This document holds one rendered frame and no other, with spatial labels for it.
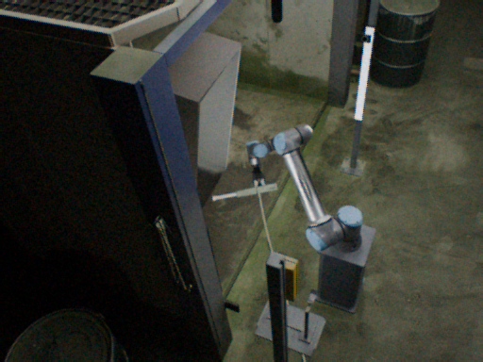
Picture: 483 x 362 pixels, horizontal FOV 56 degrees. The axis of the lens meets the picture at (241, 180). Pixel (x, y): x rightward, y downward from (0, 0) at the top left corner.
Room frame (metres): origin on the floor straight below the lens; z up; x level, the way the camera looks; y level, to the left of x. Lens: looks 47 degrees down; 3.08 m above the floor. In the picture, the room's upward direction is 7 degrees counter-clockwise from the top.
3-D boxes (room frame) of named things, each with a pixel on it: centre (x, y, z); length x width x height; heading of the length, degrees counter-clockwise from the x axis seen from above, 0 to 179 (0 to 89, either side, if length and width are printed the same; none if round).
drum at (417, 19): (4.14, -1.86, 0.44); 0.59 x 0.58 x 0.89; 164
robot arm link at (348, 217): (1.62, -0.61, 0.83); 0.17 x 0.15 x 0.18; 112
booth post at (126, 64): (1.32, 0.32, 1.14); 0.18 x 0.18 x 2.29; 60
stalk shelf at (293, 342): (1.04, -0.15, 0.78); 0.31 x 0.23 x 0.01; 60
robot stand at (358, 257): (1.63, -0.62, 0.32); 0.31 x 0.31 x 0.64; 60
